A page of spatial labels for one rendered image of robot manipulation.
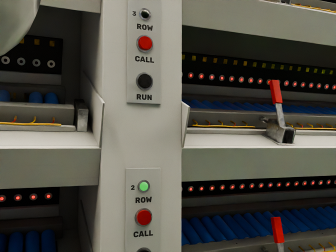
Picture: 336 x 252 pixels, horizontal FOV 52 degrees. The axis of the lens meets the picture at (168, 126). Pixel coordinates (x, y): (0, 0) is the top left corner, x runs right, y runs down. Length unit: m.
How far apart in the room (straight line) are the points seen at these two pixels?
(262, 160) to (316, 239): 0.20
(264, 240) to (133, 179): 0.26
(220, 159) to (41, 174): 0.21
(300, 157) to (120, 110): 0.26
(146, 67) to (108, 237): 0.19
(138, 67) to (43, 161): 0.14
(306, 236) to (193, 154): 0.27
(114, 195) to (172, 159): 0.08
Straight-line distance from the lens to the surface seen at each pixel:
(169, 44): 0.41
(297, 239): 0.60
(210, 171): 0.43
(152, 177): 0.39
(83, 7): 0.42
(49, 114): 0.43
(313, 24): 0.56
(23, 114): 0.43
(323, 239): 0.64
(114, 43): 0.39
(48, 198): 0.54
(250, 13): 0.49
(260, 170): 0.47
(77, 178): 0.39
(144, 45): 0.40
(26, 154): 0.37
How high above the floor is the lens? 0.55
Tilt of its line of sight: 3 degrees up
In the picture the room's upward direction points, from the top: straight up
